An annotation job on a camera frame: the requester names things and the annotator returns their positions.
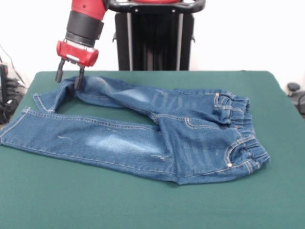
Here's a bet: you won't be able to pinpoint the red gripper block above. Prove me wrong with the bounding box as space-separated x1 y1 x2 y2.
55 39 100 90

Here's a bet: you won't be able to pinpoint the blue denim jeans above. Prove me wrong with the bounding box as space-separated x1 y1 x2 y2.
0 75 271 186

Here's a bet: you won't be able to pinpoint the black electronics box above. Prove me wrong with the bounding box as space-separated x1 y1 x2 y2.
0 63 9 104

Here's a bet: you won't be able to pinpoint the dark green table cloth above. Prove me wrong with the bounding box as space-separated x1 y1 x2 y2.
0 70 305 229

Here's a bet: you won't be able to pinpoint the black chair base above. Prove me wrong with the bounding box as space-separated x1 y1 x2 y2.
287 82 305 119

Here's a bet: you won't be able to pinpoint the black cable bundle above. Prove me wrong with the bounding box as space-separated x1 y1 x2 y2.
0 77 26 125

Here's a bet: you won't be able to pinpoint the black robot pedestal stand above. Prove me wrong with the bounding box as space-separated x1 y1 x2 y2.
106 0 207 72

